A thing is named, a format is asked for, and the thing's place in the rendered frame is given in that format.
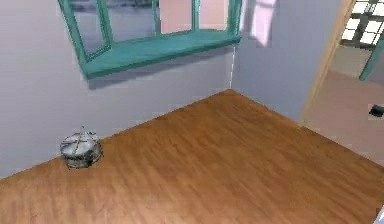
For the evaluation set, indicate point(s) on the teal framed window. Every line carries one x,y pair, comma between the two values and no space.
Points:
150,50

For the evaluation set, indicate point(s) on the small black object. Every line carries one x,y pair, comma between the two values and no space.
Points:
377,110

